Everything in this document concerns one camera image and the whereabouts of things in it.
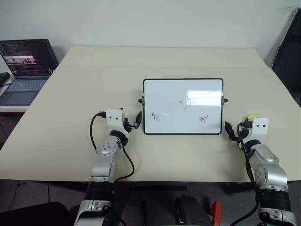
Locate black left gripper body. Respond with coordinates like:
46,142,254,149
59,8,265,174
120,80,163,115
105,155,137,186
123,118,134,131

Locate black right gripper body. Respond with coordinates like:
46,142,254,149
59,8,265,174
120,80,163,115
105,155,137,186
234,120,251,142

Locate black framed whiteboard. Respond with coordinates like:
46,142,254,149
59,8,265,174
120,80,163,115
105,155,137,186
138,78,229,136

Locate red clamp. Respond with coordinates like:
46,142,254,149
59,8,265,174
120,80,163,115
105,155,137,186
209,201,223,223

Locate dark rounded shape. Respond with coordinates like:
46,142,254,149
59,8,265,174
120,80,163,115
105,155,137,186
174,194,213,226

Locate black cloth panel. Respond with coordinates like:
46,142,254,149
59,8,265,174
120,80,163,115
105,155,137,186
271,8,301,108

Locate open grey laptop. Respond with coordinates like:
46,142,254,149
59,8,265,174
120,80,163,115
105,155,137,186
0,39,59,107

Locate black chair seat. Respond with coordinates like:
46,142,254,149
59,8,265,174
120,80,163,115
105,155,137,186
0,201,69,226

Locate black device beside laptop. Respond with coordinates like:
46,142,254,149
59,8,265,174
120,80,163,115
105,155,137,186
0,72,11,87

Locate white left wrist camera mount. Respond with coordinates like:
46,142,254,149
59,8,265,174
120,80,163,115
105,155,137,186
106,108,130,138

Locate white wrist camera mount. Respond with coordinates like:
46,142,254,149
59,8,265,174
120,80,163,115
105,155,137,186
106,108,130,138
242,117,269,145

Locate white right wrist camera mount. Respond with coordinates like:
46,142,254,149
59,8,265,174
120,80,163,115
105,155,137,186
242,117,269,145

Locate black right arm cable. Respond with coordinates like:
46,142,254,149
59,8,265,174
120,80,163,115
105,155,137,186
236,121,259,214

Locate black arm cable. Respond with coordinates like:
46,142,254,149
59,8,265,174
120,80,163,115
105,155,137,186
89,110,135,183
236,121,259,214

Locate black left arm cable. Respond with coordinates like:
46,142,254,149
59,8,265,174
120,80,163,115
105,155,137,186
89,110,135,183

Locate black table frame bar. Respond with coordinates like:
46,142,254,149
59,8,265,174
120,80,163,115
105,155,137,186
127,186,188,192

